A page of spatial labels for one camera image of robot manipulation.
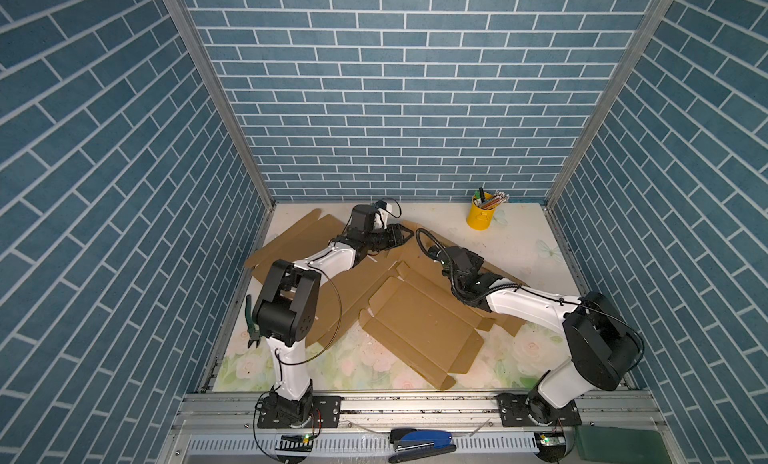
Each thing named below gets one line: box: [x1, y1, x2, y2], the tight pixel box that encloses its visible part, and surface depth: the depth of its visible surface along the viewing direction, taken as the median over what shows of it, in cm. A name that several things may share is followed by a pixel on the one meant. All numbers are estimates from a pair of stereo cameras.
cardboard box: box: [359, 221, 526, 391], surface depth 91 cm
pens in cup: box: [473, 186, 510, 211], surface depth 107 cm
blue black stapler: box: [388, 428, 457, 463], surface depth 70 cm
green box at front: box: [576, 425, 671, 464], surface depth 70 cm
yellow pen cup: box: [466, 196, 496, 231], surface depth 110 cm
